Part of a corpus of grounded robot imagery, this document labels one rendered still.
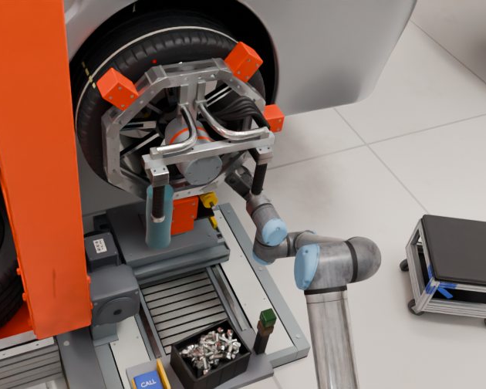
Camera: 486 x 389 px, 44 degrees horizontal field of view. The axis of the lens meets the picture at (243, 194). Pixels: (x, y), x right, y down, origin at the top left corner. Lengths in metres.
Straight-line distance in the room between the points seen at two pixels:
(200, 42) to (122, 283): 0.87
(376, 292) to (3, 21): 2.10
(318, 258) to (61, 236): 0.66
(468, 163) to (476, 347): 1.26
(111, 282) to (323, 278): 0.86
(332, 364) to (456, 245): 1.22
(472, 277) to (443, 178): 1.04
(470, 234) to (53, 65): 2.00
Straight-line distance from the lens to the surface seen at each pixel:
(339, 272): 1.61
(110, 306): 2.17
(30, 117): 1.32
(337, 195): 3.19
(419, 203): 3.33
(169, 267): 2.53
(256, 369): 1.97
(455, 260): 2.64
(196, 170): 1.91
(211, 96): 2.08
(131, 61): 1.87
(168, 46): 1.88
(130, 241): 2.52
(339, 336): 1.61
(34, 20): 1.20
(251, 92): 1.99
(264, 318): 1.82
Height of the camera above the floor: 2.16
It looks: 45 degrees down
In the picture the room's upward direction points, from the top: 11 degrees clockwise
